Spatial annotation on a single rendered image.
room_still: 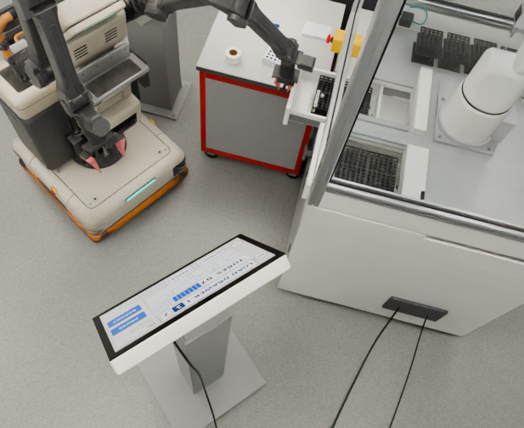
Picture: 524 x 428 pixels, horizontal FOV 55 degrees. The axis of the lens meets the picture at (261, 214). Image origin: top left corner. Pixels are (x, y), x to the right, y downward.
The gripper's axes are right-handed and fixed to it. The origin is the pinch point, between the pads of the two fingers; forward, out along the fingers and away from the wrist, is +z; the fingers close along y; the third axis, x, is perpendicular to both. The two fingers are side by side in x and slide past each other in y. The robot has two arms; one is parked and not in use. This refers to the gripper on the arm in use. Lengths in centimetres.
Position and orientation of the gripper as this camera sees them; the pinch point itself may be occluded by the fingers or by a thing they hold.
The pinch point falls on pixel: (283, 88)
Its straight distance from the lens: 207.2
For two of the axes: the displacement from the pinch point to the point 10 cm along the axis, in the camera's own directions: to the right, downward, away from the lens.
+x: 2.3, -8.6, 4.5
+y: 9.7, 2.4, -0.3
